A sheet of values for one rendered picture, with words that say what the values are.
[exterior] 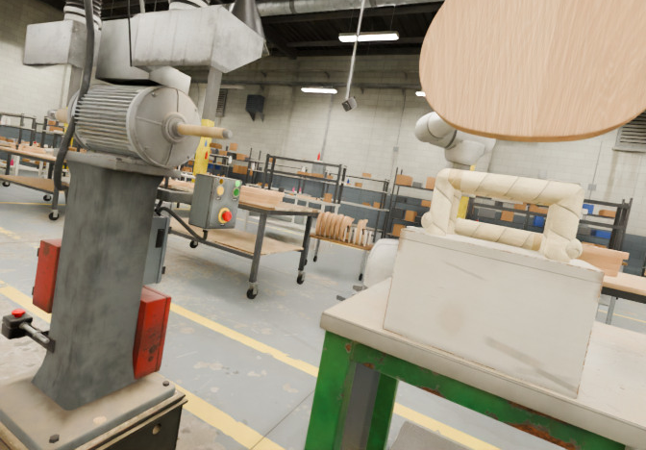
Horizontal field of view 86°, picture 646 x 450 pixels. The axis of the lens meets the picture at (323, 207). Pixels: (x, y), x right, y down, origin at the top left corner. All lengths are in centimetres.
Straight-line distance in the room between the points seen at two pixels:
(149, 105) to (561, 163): 1145
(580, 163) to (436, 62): 1143
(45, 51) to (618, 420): 172
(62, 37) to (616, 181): 1189
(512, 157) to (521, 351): 1140
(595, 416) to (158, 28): 117
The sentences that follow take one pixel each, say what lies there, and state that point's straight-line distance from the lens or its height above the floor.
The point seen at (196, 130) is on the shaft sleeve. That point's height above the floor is 125.
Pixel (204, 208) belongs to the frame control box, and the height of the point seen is 100.
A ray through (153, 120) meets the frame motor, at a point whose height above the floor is 125.
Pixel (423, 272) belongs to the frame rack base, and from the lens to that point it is 58.
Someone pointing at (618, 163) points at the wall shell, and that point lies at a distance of 1221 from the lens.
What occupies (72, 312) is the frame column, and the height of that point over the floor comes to 60.
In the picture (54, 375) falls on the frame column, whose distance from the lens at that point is 158.
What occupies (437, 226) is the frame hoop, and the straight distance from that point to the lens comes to 58.
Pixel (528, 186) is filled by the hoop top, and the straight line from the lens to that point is 58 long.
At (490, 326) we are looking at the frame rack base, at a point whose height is 99.
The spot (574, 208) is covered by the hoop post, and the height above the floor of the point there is 118.
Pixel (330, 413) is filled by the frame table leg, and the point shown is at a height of 76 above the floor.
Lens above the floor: 114
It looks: 3 degrees down
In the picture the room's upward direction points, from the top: 10 degrees clockwise
